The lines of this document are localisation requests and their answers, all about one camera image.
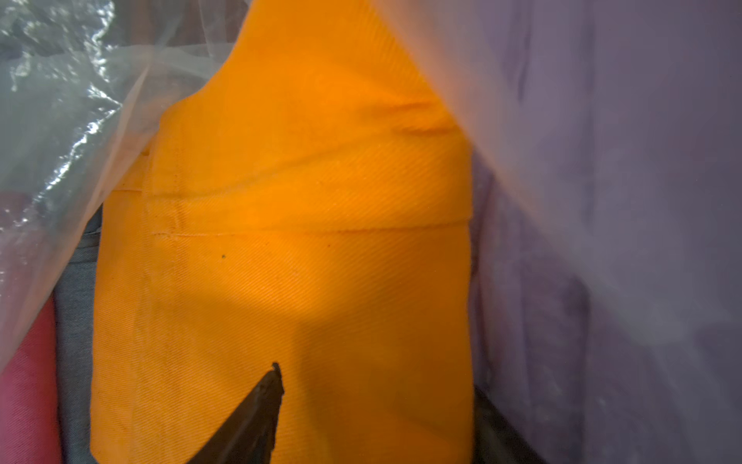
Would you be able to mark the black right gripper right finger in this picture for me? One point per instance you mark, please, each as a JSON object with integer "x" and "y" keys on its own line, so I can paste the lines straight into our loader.
{"x": 496, "y": 440}

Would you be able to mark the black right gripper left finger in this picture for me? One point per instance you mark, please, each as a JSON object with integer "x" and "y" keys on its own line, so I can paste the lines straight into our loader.
{"x": 248, "y": 436}

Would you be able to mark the orange trousers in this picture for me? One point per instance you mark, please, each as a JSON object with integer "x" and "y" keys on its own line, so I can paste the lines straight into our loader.
{"x": 309, "y": 207}

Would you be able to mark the clear plastic vacuum bag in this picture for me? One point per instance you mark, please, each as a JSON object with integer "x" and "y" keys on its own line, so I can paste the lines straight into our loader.
{"x": 83, "y": 84}

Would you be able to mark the lilac trousers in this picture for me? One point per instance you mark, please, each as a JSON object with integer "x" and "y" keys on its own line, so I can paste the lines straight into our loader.
{"x": 611, "y": 332}

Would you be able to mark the pink folded garment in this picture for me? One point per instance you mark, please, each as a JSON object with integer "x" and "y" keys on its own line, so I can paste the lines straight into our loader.
{"x": 29, "y": 397}

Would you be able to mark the grey-blue folded garment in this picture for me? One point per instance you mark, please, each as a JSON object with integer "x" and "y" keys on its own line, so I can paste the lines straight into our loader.
{"x": 74, "y": 312}

